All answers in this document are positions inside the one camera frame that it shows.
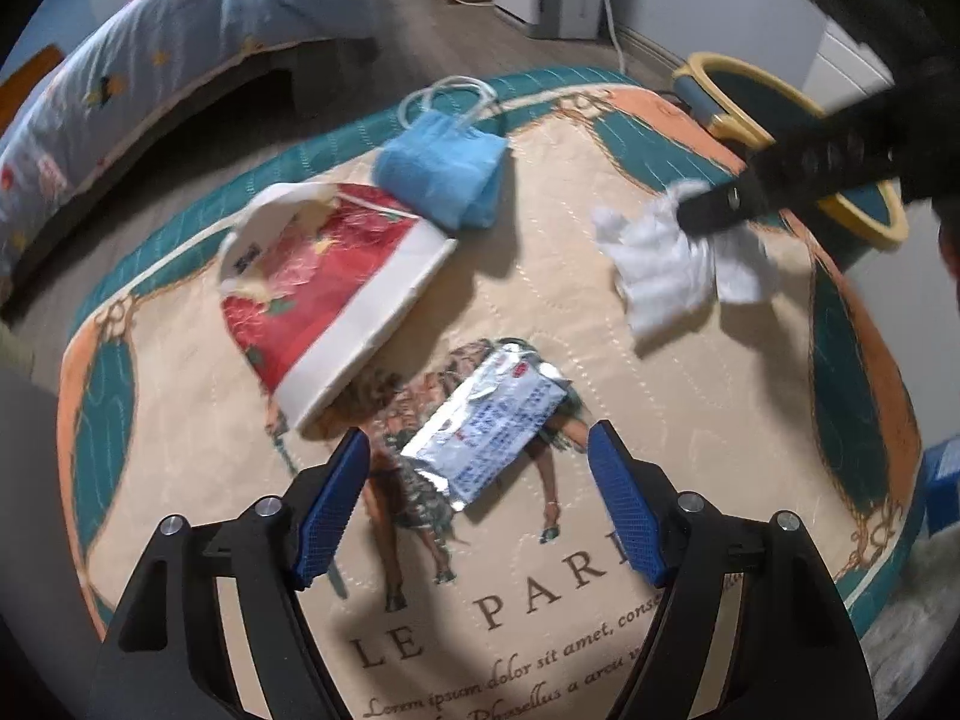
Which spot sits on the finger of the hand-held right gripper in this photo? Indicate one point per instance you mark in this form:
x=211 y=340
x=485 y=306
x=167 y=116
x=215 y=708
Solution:
x=795 y=165

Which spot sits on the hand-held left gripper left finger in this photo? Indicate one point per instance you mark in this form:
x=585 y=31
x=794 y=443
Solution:
x=330 y=517

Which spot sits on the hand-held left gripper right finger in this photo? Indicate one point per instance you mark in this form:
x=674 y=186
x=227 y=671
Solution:
x=626 y=510

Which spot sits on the yellow rimmed teal bin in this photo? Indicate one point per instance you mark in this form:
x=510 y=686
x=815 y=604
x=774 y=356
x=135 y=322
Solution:
x=739 y=90

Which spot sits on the silver foil packet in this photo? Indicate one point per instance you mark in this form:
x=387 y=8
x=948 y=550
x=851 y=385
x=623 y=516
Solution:
x=487 y=427

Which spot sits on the white tissue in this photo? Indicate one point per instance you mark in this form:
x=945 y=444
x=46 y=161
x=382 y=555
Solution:
x=667 y=270

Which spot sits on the white panelled cabinet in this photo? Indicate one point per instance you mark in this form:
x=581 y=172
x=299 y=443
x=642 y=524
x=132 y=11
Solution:
x=840 y=67

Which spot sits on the red and white packet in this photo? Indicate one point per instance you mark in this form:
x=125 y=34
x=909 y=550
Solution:
x=315 y=277

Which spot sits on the round printed rug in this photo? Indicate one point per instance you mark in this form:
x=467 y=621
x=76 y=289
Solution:
x=525 y=277

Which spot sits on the grey fluffy mat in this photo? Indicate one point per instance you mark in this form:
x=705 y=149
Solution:
x=915 y=615

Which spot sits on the blue box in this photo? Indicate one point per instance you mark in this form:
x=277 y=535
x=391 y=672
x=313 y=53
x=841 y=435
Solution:
x=945 y=480

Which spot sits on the folded blue face mask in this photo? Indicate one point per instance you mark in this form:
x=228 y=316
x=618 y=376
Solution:
x=442 y=165

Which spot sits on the green bin with bag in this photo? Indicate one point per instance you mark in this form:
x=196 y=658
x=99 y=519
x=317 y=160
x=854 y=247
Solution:
x=11 y=345

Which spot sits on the grey bed base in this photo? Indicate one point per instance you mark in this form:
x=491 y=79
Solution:
x=322 y=60

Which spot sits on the wooden bed headboard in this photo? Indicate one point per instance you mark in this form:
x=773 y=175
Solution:
x=30 y=75

